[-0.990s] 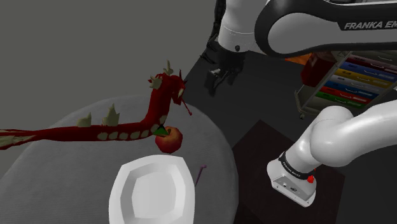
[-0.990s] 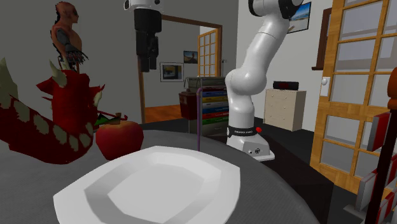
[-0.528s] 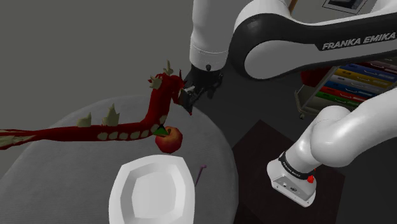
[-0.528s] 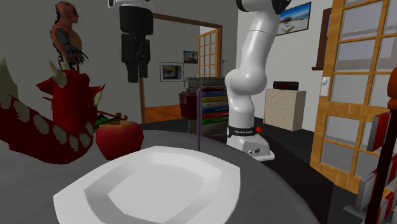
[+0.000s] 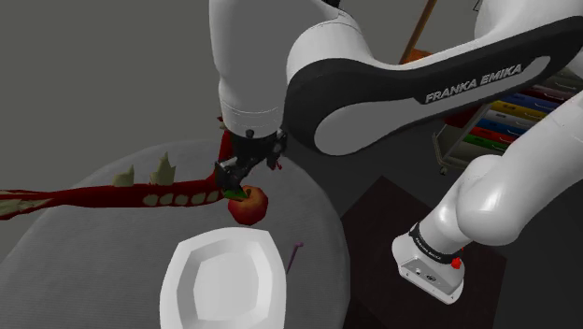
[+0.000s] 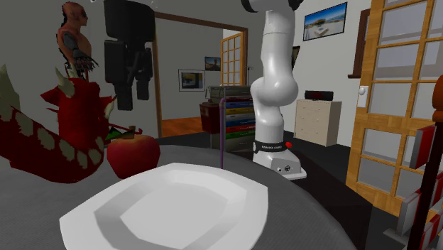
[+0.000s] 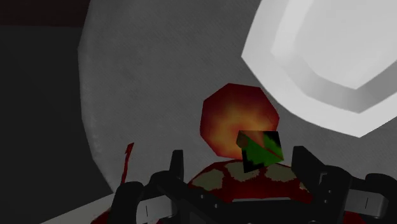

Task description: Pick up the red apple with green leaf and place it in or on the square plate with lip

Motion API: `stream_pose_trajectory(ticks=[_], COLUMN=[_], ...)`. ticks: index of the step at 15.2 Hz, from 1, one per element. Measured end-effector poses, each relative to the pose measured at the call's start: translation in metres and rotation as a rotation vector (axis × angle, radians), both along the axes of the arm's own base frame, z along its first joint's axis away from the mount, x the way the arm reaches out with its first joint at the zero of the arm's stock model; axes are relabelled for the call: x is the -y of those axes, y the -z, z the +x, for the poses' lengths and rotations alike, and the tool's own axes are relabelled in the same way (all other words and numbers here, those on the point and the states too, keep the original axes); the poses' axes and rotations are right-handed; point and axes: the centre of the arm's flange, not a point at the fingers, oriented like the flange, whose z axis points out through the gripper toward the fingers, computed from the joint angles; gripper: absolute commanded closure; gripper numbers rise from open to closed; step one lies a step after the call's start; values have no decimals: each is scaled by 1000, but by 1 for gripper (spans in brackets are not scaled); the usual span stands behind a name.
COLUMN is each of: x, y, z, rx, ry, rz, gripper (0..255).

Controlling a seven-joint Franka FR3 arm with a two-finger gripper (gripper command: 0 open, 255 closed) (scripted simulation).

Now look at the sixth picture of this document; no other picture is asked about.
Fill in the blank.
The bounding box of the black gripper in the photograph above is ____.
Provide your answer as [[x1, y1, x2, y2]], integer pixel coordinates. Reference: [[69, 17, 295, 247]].
[[104, 0, 155, 112]]

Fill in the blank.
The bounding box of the red dragon figure with rider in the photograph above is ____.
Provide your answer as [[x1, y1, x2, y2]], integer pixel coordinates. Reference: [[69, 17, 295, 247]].
[[0, 1, 143, 185]]

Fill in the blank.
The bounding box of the red apple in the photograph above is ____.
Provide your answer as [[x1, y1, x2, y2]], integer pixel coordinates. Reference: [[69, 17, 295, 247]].
[[106, 125, 161, 180]]

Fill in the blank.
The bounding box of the dark red cabinet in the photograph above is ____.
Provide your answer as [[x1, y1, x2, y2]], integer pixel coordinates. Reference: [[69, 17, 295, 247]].
[[199, 102, 222, 135]]

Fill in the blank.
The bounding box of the small wooden glass door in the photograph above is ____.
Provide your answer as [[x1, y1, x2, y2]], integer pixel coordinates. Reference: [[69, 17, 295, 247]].
[[220, 32, 245, 87]]

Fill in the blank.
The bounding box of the thin purple pole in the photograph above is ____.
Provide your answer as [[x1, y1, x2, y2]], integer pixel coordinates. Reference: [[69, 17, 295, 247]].
[[219, 97, 228, 170]]

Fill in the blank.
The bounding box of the cart with coloured drawers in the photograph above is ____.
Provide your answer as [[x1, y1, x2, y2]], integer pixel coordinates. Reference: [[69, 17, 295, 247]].
[[205, 85, 258, 153]]

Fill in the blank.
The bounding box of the white plate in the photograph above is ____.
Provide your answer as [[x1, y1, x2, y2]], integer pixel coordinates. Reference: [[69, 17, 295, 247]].
[[58, 162, 270, 250]]

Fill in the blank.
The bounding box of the grey round table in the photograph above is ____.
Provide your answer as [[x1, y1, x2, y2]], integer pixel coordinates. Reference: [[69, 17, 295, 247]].
[[0, 144, 357, 250]]

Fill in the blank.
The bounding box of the cream chest of drawers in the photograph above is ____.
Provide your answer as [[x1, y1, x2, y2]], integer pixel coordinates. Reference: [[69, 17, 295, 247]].
[[294, 90, 343, 148]]

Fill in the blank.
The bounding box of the wooden door with glass panes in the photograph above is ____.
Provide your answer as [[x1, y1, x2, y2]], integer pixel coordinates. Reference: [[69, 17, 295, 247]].
[[345, 0, 443, 218]]

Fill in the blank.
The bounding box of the red grey toy with pole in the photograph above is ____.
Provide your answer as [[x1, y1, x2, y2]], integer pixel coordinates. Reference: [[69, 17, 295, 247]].
[[383, 75, 443, 250]]

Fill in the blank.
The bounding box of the yellow wall picture white frame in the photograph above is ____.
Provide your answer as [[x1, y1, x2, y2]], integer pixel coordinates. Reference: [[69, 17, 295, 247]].
[[177, 68, 206, 92]]

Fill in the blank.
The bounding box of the small dark wall picture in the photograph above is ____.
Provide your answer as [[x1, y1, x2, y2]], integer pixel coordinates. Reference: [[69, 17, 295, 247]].
[[204, 56, 222, 72]]

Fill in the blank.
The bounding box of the blue landscape wall picture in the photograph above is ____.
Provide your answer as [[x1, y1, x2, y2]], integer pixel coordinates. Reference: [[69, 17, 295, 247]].
[[302, 1, 349, 42]]

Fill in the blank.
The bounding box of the brown window frame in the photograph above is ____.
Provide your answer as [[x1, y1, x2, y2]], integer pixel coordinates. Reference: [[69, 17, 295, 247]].
[[347, 8, 371, 80]]

